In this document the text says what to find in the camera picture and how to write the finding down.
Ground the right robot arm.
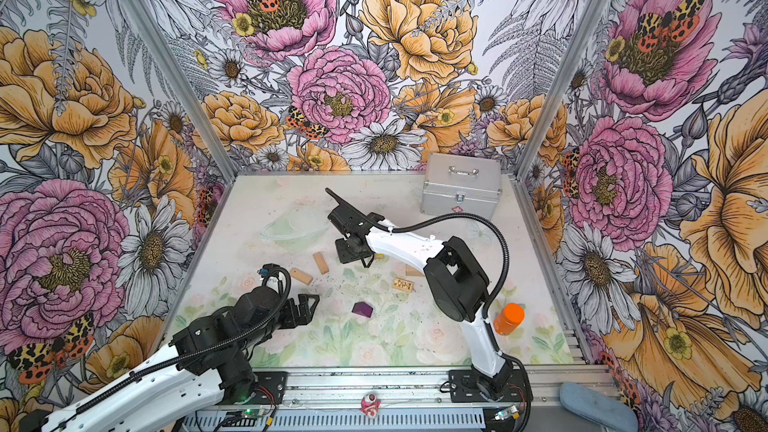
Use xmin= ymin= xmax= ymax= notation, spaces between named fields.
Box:
xmin=326 ymin=189 xmax=514 ymax=401

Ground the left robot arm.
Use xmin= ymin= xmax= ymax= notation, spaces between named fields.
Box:
xmin=19 ymin=264 xmax=320 ymax=431

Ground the small red pink toy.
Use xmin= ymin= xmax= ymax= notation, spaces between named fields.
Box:
xmin=360 ymin=393 xmax=381 ymax=418

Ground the wide plain wood block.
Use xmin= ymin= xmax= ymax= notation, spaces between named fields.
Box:
xmin=405 ymin=265 xmax=424 ymax=277

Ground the silver metal case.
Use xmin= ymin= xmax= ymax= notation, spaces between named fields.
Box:
xmin=421 ymin=153 xmax=502 ymax=219

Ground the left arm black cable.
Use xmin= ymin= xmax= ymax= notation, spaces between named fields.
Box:
xmin=59 ymin=263 xmax=293 ymax=421

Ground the blue grey pad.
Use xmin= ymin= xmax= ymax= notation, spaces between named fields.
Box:
xmin=559 ymin=382 xmax=639 ymax=432

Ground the plain wood block numbered 31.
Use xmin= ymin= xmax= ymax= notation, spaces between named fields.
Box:
xmin=289 ymin=268 xmax=313 ymax=285

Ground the purple wood block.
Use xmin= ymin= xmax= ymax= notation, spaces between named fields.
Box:
xmin=352 ymin=301 xmax=373 ymax=318

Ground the plain wood block numbered 11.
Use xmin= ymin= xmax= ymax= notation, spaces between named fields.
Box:
xmin=313 ymin=252 xmax=330 ymax=275

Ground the cartoon printed wood block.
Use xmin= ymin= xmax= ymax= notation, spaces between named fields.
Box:
xmin=393 ymin=278 xmax=414 ymax=293

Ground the aluminium mounting rail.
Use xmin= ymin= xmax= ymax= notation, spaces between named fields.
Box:
xmin=179 ymin=365 xmax=619 ymax=432

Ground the orange bottle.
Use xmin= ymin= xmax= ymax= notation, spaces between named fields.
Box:
xmin=493 ymin=303 xmax=525 ymax=336

